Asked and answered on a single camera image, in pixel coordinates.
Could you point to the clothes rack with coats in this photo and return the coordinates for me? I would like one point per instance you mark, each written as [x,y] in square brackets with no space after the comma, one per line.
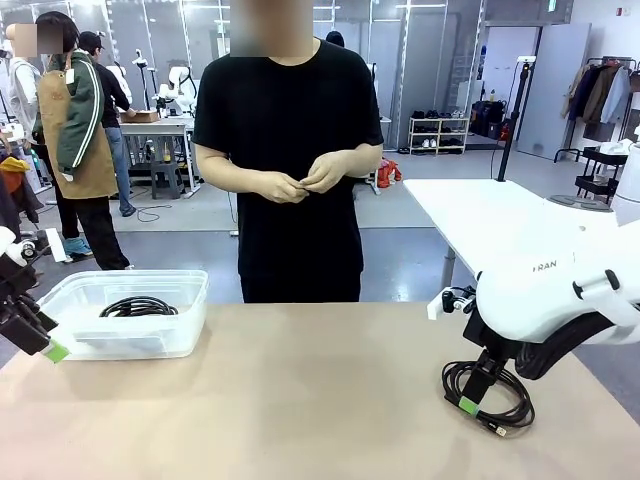
[600,95]

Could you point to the person's left hand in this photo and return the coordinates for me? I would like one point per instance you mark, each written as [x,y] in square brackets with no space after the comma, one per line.
[327,172]

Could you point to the person's left forearm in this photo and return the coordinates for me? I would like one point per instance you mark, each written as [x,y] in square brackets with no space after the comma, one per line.
[365,157]

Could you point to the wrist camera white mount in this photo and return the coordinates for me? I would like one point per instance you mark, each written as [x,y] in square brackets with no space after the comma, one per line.
[60,245]
[440,302]

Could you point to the grey plastic stool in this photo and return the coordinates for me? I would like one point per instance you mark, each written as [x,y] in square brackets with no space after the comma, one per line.
[167,180]

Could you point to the person in black T-shirt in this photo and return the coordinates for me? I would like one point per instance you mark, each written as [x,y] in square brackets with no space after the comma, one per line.
[300,125]

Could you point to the wooden shoe rack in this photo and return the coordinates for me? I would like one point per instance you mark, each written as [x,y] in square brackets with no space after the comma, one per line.
[440,135]

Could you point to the person in brown apron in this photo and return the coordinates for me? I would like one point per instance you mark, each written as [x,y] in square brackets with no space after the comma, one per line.
[75,125]

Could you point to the figure in white hoodie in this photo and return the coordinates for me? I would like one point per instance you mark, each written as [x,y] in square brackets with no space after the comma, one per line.
[20,90]

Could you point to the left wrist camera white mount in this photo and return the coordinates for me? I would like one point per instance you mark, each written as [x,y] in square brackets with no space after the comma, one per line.
[60,245]

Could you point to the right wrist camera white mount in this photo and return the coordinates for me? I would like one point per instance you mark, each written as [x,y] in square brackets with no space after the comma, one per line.
[440,302]

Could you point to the cardboard box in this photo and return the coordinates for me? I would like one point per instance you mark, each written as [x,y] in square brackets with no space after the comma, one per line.
[145,116]

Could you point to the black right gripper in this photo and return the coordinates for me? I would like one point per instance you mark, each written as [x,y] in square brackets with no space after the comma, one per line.
[487,337]

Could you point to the person's right hand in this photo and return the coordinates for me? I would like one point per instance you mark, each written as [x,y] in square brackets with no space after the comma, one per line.
[280,189]

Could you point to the white workbench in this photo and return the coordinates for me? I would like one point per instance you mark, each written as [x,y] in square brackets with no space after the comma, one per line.
[170,125]

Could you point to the black camera stand pole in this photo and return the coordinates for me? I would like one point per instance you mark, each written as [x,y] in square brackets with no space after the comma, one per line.
[515,110]

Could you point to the white robot arm on stand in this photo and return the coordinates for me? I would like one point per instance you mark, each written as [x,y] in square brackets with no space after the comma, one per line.
[180,90]
[122,75]

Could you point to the person in black cap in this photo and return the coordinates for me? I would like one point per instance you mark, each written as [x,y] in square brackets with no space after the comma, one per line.
[112,100]

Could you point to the person's right forearm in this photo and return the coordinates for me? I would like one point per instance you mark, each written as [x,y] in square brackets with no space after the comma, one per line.
[220,165]

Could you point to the white-headed black tripod stand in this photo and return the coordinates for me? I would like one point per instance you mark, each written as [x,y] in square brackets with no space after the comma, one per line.
[141,75]

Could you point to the grey round stand base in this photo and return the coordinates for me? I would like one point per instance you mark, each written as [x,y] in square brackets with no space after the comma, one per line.
[575,202]

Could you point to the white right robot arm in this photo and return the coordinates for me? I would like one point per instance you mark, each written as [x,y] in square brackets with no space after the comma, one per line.
[540,300]

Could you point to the red bag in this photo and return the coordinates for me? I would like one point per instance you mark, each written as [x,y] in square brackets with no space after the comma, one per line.
[389,175]

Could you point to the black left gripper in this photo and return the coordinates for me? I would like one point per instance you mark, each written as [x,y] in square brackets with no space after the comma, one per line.
[17,282]

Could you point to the black bags pile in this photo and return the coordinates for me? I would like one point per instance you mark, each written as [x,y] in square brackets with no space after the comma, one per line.
[487,120]

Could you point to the white table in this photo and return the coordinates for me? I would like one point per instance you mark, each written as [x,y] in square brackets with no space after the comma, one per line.
[480,215]

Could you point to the dark-haired person behind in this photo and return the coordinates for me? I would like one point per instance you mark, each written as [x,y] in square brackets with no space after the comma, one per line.
[334,39]

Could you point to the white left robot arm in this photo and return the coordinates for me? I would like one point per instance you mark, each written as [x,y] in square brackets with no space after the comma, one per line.
[6,245]

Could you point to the clear plastic storage container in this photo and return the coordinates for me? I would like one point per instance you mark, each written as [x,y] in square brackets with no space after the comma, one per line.
[190,320]

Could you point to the black utility cart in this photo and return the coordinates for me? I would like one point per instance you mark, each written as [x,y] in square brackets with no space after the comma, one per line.
[600,170]

